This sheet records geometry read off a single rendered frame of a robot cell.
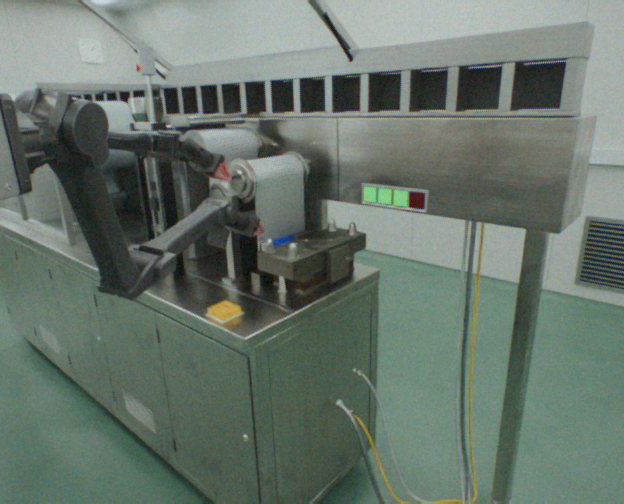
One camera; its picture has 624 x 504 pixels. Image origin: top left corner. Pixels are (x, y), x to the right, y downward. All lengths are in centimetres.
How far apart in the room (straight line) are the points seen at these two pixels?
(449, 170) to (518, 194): 21
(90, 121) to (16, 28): 635
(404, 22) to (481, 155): 294
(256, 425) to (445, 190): 91
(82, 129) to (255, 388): 87
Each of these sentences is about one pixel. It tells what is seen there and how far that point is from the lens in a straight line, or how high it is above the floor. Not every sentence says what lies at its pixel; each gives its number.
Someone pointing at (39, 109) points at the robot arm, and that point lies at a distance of 75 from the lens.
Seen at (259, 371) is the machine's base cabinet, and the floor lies 78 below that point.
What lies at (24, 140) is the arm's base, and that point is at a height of 145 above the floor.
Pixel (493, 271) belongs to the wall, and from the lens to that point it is 404.
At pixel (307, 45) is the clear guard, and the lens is 173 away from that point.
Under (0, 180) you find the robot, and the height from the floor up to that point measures 141.
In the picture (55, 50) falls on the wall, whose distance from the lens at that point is 719.
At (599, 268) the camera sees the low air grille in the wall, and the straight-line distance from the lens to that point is 381.
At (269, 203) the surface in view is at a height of 117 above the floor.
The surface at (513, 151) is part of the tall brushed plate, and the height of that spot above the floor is 135.
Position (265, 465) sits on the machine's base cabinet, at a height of 45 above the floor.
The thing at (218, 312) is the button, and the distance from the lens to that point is 133.
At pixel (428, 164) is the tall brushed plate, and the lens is 145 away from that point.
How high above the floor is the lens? 149
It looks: 18 degrees down
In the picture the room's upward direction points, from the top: 2 degrees counter-clockwise
